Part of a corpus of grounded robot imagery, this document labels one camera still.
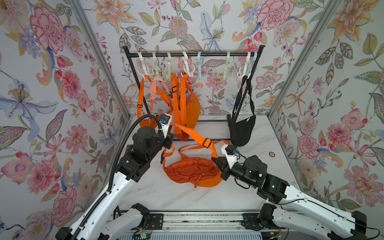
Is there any blue hook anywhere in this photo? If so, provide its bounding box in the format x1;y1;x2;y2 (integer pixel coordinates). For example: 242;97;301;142
246;52;258;77
197;52;208;80

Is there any wooden chessboard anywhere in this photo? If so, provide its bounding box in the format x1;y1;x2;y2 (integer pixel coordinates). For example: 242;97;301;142
122;145;133;163

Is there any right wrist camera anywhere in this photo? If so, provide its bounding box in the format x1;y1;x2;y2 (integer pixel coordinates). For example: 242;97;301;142
221;145;240;169

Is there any orange bag far left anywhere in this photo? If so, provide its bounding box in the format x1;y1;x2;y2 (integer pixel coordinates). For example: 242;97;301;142
137;76;174;118

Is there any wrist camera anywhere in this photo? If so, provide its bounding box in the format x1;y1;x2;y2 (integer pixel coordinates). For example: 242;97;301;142
159;114;173;138
221;145;240;169

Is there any bright orange crescent bag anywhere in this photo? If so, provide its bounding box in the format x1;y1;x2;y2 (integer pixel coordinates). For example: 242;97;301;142
161;144;222;188

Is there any pink crescent bag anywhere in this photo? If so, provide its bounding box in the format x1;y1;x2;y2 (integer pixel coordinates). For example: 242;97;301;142
150;75;171;112

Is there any white hook far left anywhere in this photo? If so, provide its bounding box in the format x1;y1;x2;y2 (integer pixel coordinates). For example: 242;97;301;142
138;52;153;77

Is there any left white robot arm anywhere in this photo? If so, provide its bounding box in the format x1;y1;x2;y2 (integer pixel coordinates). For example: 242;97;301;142
55;123;173;240

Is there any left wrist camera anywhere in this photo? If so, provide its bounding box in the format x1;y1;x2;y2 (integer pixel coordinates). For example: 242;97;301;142
159;114;173;138

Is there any orange bag with long straps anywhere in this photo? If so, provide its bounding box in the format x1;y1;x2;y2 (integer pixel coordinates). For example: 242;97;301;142
171;74;201;129

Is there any green hook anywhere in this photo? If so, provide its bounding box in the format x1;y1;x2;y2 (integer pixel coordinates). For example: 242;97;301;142
165;52;172;80
221;52;231;81
152;52;160;79

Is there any black crossbody bag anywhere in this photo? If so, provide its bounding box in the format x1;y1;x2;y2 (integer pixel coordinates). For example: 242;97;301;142
227;76;256;147

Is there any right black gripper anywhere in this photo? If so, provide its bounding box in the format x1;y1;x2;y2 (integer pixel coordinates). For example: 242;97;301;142
213;157;259;191

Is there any white hook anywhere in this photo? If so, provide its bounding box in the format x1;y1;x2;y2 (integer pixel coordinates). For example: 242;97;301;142
237;52;251;79
182;51;196;78
138;52;153;77

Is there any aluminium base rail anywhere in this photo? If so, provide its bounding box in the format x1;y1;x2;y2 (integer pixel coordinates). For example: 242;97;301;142
113;209;331;233

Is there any black metal clothes rack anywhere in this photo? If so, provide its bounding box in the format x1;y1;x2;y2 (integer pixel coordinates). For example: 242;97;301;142
122;45;266;124

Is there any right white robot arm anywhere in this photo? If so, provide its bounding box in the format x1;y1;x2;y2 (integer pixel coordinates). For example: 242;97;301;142
212;155;369;240

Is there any dark orange zip bag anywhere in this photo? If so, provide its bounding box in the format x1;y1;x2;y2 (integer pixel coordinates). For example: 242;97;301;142
161;124;229;188

